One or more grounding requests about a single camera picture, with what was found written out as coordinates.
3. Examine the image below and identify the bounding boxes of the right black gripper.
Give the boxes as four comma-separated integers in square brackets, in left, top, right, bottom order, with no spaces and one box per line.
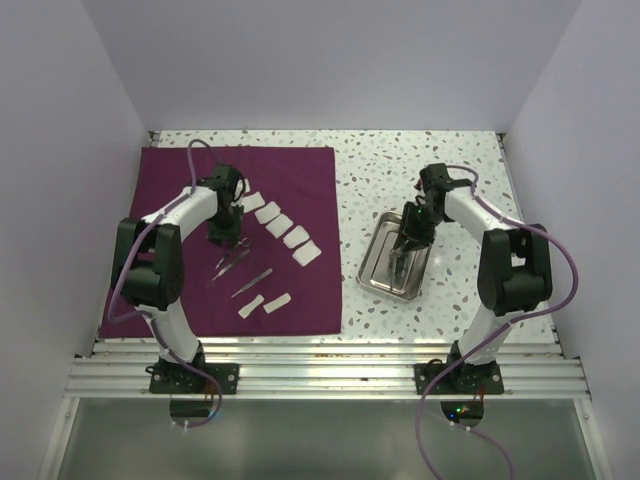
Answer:
[394,201,446,254]

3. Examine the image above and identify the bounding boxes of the steel scissors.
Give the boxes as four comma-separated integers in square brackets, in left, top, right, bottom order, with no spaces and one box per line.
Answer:
[389,250,412,286]

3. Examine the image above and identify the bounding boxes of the steel forceps with rings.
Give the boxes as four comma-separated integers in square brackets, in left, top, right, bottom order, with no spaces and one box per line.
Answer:
[215,237,251,267]

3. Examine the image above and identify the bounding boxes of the steel scalpel handle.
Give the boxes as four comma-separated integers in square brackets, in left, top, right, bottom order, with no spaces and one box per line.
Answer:
[371,280,406,297]

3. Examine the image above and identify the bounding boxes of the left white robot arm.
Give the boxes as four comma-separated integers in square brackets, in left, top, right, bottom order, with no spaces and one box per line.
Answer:
[106,164,246,393]

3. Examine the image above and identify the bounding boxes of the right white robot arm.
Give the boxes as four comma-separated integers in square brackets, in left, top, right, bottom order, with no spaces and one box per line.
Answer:
[388,163,553,394]

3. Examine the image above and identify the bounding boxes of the steel instrument tray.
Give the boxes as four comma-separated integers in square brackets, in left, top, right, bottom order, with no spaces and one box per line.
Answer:
[356,211,431,302]

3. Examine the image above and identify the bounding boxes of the white bandage strip left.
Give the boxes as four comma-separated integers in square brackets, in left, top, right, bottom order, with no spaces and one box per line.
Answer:
[238,295,264,319]

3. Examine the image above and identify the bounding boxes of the white bandage strip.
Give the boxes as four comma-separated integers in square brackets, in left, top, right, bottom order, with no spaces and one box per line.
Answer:
[263,293,291,314]
[238,295,264,319]

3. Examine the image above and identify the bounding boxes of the white bandage strip right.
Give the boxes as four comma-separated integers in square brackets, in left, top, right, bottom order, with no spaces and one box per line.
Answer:
[263,293,291,314]

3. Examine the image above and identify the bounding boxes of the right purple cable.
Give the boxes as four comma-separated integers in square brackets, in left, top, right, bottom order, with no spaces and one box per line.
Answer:
[409,163,576,480]

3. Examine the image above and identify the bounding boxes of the purple cable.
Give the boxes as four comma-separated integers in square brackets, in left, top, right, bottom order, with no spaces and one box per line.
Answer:
[107,139,224,431]
[409,163,576,480]

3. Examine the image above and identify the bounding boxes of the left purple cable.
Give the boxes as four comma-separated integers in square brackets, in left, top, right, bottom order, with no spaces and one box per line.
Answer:
[107,139,224,431]

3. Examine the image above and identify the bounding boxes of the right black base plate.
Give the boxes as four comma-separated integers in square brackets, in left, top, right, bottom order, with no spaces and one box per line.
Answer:
[413,359,505,395]

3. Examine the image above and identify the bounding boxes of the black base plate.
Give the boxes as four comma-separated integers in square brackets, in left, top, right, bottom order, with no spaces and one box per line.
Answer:
[145,355,239,395]
[413,359,505,395]

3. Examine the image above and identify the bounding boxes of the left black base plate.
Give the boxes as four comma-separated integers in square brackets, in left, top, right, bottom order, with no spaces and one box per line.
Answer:
[145,355,239,395]

